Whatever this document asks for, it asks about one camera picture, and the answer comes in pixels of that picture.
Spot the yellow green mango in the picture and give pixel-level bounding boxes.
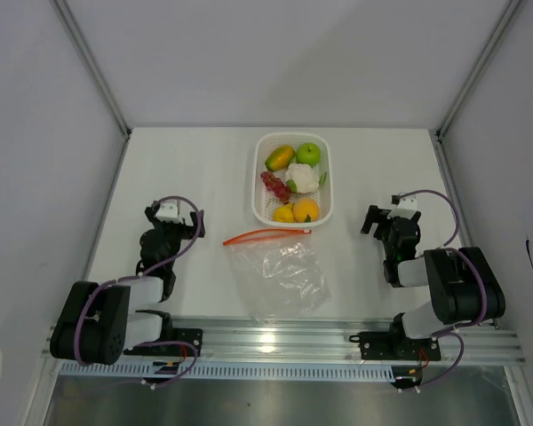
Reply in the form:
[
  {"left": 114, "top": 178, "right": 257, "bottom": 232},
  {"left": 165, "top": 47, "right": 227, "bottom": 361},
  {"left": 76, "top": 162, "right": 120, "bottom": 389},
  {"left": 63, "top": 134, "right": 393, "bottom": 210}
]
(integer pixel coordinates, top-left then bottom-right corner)
[{"left": 265, "top": 145, "right": 295, "bottom": 171}]

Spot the aluminium mounting rail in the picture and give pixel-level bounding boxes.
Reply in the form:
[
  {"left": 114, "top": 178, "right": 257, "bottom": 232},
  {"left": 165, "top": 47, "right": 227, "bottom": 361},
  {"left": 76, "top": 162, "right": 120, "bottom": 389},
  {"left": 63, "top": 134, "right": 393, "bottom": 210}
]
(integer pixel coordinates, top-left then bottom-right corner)
[{"left": 41, "top": 315, "right": 528, "bottom": 367}]

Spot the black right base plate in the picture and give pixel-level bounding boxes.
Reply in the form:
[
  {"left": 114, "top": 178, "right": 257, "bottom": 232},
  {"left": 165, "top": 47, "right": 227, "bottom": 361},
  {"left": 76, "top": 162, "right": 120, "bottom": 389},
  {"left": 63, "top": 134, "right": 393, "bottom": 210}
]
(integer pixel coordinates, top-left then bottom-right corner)
[{"left": 348, "top": 332, "right": 442, "bottom": 361}]

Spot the yellow bell pepper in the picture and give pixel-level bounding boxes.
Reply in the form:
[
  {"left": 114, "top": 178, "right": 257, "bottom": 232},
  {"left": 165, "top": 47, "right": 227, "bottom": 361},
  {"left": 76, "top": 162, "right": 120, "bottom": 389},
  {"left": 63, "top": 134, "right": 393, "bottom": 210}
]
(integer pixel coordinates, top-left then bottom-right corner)
[{"left": 273, "top": 203, "right": 295, "bottom": 223}]

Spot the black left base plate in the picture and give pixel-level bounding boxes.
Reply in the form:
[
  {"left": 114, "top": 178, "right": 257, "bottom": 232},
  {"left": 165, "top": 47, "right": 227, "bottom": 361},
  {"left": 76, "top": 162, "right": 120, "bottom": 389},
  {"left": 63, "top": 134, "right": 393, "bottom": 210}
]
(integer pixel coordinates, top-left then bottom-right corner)
[{"left": 123, "top": 328, "right": 203, "bottom": 358}]

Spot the clear orange zip bag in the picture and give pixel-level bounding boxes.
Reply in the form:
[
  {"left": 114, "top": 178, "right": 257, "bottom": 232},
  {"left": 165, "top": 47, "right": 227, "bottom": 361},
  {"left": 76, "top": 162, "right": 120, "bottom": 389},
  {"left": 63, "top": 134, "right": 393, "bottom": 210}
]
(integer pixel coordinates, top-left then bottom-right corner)
[{"left": 223, "top": 228, "right": 330, "bottom": 322}]

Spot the white slotted cable duct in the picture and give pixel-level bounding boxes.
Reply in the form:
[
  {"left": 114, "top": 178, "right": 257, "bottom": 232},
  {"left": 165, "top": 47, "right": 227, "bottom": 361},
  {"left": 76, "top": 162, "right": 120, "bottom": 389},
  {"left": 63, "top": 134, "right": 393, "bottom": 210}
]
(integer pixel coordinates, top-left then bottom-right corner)
[{"left": 60, "top": 361, "right": 395, "bottom": 383}]

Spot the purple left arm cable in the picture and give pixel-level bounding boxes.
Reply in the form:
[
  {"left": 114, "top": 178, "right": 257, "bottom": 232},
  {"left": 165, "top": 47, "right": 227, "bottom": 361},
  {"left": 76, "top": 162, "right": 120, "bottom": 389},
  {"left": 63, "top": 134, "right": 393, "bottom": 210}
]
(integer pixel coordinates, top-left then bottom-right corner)
[{"left": 73, "top": 195, "right": 205, "bottom": 391}]

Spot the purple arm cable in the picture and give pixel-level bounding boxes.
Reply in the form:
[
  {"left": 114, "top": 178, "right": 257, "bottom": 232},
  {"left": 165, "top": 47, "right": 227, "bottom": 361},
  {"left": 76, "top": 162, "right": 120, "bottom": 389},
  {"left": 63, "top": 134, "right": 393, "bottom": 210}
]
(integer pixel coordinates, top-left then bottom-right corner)
[
  {"left": 393, "top": 189, "right": 489, "bottom": 394},
  {"left": 73, "top": 195, "right": 205, "bottom": 391}
]

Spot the white perforated plastic basket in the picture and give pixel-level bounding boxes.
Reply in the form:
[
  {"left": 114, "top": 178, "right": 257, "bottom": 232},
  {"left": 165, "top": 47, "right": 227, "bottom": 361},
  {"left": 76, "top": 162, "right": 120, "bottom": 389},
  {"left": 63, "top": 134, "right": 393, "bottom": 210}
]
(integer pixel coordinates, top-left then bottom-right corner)
[{"left": 251, "top": 132, "right": 334, "bottom": 228}]

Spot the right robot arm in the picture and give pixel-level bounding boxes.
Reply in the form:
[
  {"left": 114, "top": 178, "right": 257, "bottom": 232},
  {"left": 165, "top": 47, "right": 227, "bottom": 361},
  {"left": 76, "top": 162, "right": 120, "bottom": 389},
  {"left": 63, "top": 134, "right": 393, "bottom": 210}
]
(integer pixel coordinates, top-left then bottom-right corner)
[{"left": 349, "top": 192, "right": 506, "bottom": 360}]

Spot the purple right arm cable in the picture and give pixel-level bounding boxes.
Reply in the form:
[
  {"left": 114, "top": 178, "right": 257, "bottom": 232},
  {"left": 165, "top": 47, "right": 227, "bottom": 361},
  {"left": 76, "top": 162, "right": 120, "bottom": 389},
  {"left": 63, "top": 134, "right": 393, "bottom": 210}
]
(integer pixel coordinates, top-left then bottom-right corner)
[{"left": 393, "top": 189, "right": 489, "bottom": 394}]

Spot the red grape bunch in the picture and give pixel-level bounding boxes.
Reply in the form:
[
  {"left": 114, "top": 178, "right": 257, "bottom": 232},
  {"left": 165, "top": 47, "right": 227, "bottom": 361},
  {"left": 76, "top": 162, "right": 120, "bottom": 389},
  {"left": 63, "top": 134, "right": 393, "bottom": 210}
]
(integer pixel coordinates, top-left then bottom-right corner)
[{"left": 260, "top": 171, "right": 292, "bottom": 204}]

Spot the right aluminium frame post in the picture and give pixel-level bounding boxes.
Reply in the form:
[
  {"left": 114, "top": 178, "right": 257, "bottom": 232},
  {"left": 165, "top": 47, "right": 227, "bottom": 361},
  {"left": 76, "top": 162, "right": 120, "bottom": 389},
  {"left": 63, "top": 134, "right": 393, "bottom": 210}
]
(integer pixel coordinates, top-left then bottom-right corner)
[{"left": 435, "top": 0, "right": 525, "bottom": 143}]

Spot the white cauliflower with leaves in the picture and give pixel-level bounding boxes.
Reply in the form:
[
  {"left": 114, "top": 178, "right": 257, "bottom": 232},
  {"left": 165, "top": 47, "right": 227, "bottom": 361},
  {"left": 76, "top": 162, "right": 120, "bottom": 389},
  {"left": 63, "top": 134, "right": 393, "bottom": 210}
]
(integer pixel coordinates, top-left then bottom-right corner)
[{"left": 284, "top": 163, "right": 328, "bottom": 193}]

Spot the left aluminium frame post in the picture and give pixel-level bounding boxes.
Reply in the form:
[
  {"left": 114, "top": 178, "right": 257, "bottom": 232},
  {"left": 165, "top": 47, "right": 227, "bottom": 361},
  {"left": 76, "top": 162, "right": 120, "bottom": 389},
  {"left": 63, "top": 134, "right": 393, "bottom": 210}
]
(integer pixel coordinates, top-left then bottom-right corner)
[{"left": 50, "top": 0, "right": 131, "bottom": 140}]

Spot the orange peach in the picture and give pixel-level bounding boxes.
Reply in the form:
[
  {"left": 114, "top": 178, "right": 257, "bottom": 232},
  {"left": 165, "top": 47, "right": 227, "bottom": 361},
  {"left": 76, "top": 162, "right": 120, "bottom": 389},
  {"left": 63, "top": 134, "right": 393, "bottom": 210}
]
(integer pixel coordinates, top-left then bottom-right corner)
[{"left": 292, "top": 198, "right": 320, "bottom": 223}]

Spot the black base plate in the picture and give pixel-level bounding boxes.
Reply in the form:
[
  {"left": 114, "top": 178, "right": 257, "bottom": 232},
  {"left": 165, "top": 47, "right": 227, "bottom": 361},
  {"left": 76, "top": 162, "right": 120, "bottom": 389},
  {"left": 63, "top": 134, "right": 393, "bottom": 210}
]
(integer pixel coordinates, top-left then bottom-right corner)
[
  {"left": 123, "top": 328, "right": 203, "bottom": 358},
  {"left": 348, "top": 332, "right": 442, "bottom": 361}
]

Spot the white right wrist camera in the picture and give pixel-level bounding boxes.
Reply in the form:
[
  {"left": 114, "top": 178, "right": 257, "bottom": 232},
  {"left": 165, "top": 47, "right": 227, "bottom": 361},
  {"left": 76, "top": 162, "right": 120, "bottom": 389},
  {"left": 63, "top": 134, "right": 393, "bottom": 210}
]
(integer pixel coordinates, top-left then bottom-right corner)
[{"left": 390, "top": 195, "right": 418, "bottom": 219}]

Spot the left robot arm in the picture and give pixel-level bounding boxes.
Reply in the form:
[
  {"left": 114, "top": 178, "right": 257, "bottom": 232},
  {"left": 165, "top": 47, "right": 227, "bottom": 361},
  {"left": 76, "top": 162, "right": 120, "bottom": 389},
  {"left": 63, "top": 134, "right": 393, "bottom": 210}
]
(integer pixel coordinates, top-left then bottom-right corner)
[{"left": 49, "top": 197, "right": 205, "bottom": 367}]

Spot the aluminium frame post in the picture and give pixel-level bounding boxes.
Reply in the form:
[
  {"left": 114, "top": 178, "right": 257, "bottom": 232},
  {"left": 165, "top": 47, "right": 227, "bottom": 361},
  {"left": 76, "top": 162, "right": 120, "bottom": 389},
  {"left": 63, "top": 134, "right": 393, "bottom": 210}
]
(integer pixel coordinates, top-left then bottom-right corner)
[
  {"left": 435, "top": 0, "right": 525, "bottom": 143},
  {"left": 50, "top": 0, "right": 131, "bottom": 140}
]

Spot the green apple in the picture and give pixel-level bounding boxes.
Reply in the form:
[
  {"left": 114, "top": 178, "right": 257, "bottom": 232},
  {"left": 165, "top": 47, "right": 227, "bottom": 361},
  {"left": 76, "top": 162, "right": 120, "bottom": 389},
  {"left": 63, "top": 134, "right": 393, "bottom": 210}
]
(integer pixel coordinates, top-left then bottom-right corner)
[{"left": 296, "top": 143, "right": 322, "bottom": 167}]

